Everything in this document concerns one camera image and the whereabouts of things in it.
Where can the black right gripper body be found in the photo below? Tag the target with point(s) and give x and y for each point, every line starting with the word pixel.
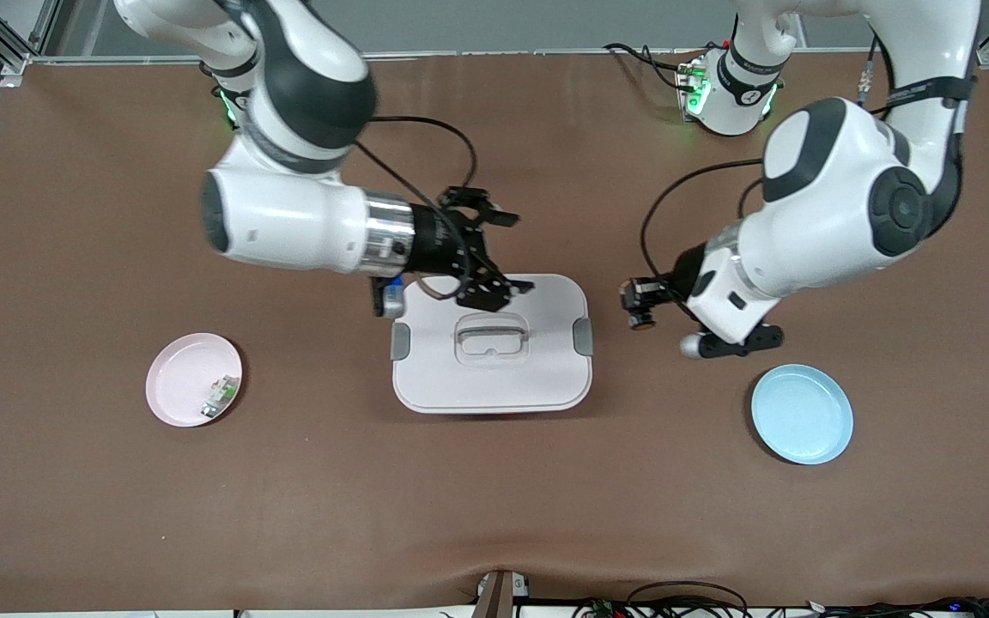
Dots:
pixel 436 243

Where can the small green switch part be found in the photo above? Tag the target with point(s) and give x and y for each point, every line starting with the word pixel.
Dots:
pixel 220 396

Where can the pink plate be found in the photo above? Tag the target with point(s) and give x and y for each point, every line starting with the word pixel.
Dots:
pixel 185 369

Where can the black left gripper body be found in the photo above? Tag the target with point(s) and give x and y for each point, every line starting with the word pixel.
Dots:
pixel 682 272

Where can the white lidded storage box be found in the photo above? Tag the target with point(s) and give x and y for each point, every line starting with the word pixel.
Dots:
pixel 494 382

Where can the brown table mat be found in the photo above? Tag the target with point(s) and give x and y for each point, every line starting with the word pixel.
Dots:
pixel 494 515

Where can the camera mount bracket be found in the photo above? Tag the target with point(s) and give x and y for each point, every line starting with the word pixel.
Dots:
pixel 499 596

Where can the light blue plate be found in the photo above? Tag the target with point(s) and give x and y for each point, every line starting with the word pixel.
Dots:
pixel 803 416

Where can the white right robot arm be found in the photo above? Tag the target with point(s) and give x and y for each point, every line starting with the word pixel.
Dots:
pixel 288 223

